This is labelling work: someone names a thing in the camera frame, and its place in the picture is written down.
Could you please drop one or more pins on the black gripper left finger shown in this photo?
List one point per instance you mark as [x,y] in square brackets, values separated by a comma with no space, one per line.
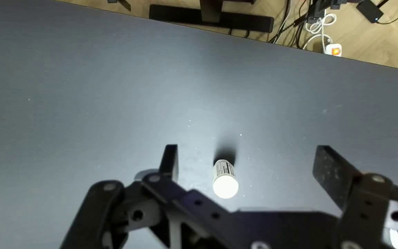
[167,168]

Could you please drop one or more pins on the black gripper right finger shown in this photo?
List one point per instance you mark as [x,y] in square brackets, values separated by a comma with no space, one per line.
[335,175]

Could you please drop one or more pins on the small white bottle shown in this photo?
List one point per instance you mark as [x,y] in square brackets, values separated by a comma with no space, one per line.
[224,183]

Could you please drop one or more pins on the white power adapter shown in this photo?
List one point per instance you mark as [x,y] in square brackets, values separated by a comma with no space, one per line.
[333,49]

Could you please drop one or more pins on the black stand base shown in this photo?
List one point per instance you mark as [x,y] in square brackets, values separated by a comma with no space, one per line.
[210,14]

